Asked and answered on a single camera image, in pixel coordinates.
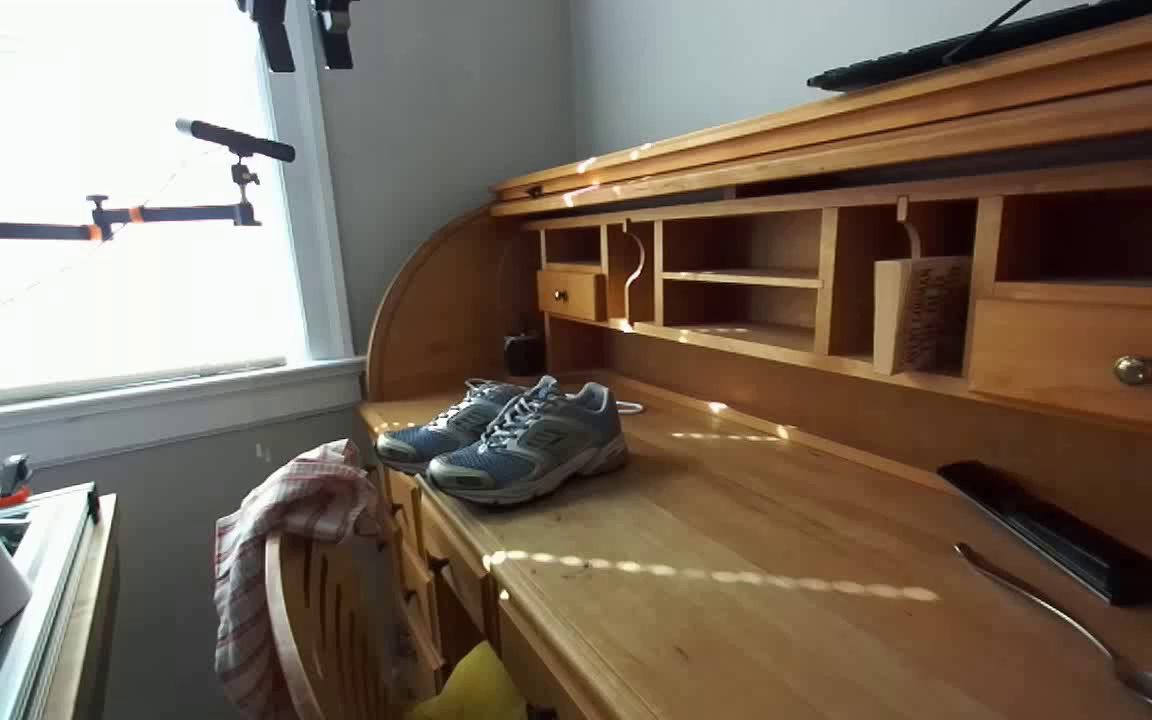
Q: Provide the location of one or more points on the wooden roll-top desk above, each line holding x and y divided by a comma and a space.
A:
736, 600

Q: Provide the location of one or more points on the wooden chair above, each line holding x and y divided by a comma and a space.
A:
318, 627

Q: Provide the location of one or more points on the small black red device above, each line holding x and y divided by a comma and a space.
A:
8, 482

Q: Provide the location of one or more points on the black round container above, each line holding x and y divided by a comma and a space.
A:
521, 350

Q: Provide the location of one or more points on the pink striped cloth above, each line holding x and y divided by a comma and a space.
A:
282, 513

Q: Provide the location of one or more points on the black remote control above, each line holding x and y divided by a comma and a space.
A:
1058, 534

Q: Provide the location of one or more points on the blue grey sneaker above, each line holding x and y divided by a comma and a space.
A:
539, 447
439, 432

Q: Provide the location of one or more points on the yellow object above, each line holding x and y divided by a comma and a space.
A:
476, 687

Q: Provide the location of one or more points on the black stereo camera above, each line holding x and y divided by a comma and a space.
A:
237, 136

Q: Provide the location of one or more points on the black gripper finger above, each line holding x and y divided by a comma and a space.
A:
274, 35
332, 35

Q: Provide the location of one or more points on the brass drawer knob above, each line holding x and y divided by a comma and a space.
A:
1133, 370
556, 294

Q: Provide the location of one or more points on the wooden desk drawer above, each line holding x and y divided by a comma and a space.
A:
579, 297
1058, 360

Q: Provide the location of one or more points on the white window frame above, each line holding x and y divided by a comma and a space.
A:
321, 264

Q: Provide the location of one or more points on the white side table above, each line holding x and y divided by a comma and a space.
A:
63, 600

